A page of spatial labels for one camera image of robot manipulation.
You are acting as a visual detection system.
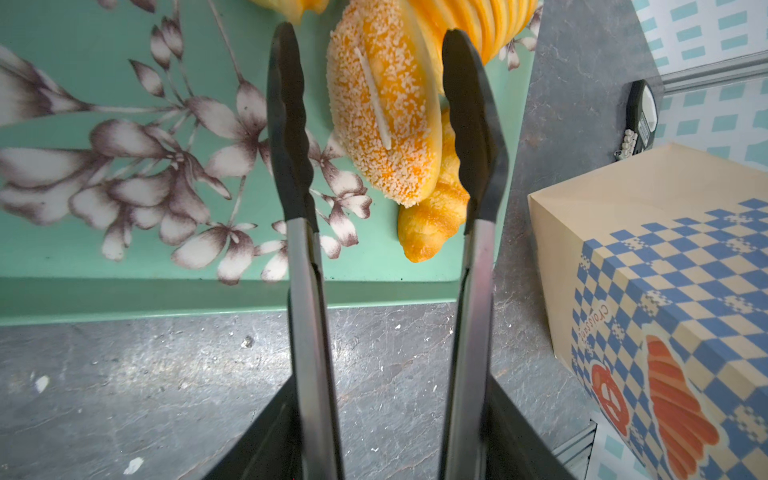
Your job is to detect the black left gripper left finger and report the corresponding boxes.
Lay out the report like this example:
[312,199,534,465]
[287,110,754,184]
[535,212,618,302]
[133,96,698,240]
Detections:
[204,377,300,480]

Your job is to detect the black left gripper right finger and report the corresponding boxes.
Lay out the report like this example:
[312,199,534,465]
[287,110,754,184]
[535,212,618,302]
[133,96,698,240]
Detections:
[485,376,573,480]

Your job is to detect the checkered paper croissant bag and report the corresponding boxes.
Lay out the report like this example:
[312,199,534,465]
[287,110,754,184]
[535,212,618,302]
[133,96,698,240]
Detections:
[528,144,767,479]

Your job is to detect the golden fake croissant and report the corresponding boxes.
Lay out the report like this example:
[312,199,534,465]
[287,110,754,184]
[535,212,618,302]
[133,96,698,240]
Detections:
[397,108,470,263]

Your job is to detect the black metal tongs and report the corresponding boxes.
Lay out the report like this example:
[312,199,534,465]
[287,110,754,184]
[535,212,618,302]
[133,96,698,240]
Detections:
[267,22,509,479]

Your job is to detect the sesame fake bun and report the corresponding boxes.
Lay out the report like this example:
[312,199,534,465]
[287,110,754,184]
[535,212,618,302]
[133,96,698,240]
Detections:
[327,1,442,207]

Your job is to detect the pale yellow twisted bread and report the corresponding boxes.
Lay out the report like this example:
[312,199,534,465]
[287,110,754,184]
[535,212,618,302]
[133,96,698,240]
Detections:
[409,0,543,94]

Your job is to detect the green floral serving tray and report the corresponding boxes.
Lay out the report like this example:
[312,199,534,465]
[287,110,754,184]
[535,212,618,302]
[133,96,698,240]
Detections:
[1,1,534,325]

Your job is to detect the black socket set holder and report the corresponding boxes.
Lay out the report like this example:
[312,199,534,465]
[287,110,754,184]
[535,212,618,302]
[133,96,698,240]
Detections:
[614,80,658,161]

